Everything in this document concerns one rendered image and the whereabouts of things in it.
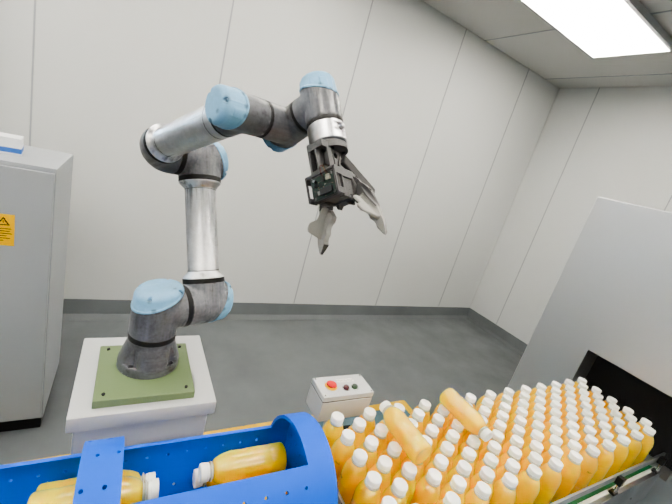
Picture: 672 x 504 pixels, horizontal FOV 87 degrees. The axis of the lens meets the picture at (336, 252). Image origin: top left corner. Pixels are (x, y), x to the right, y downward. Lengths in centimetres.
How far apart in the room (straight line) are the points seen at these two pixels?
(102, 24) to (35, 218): 163
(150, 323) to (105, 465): 34
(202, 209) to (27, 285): 129
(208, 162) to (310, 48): 256
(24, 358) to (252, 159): 212
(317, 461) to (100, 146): 282
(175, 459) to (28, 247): 138
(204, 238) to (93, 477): 58
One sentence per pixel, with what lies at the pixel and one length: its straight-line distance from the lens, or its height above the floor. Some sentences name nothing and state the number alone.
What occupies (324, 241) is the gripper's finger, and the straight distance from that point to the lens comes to 71.
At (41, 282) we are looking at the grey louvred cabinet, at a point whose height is 90.
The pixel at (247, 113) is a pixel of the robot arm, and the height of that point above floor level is 187.
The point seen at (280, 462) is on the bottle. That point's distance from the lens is 98.
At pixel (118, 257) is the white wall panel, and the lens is 347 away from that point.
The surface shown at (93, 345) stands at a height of 115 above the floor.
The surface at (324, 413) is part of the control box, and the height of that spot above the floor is 104.
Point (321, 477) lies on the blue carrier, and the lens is 88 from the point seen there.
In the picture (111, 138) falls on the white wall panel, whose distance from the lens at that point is 324.
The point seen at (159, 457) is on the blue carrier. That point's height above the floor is 108.
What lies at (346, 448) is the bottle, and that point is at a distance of 116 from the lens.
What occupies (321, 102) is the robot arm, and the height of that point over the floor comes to 192.
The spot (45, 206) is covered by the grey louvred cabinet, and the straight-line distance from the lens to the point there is 206.
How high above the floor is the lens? 184
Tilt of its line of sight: 15 degrees down
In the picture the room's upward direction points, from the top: 16 degrees clockwise
